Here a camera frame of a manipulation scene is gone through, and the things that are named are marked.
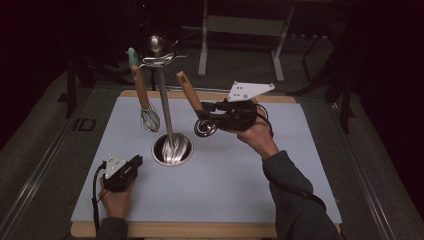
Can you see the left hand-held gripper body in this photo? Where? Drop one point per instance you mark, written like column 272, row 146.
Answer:
column 118, row 178

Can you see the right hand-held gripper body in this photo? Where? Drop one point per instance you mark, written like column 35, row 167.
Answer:
column 236, row 116

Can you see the steel utensil rack stand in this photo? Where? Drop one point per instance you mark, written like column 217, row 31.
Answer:
column 165, row 106

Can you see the person's left hand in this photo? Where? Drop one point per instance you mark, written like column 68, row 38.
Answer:
column 116, row 203

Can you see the person's right hand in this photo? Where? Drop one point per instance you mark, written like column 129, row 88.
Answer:
column 258, row 138

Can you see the pale grey table mat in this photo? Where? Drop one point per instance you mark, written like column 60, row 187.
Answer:
column 233, row 186

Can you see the dark metal stand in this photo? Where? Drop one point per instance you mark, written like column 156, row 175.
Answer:
column 345, row 106
column 70, row 96

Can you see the black floor bracket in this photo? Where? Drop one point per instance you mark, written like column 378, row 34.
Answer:
column 84, row 124

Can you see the white metal stand frame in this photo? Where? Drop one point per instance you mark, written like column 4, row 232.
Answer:
column 245, row 26

